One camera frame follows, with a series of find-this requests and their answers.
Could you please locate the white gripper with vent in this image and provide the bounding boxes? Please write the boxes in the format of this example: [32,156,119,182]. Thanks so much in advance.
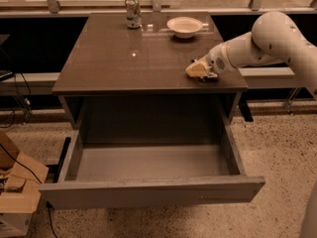
[185,43,235,78]

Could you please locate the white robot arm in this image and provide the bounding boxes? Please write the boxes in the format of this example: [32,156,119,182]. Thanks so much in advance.
[185,11,317,97]

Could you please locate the grey cabinet with glossy top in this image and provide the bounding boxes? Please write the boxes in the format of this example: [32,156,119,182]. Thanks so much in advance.
[53,13,247,146]

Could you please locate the open grey top drawer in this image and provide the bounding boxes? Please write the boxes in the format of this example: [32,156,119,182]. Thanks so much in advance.
[40,127,264,209]

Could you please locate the white bowl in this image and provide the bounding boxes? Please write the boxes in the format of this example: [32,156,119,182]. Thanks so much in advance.
[166,17,203,39]

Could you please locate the green white soda can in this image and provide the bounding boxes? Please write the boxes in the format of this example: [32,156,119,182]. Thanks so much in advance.
[125,0,142,29]

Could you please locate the cardboard box stack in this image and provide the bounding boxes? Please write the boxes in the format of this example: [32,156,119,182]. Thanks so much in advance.
[0,132,49,238]

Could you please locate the black cables at left wall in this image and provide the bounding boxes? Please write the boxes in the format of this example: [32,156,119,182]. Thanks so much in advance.
[0,47,33,129]

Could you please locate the black cable on floor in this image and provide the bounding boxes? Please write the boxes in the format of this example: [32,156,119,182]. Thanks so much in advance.
[0,142,59,238]

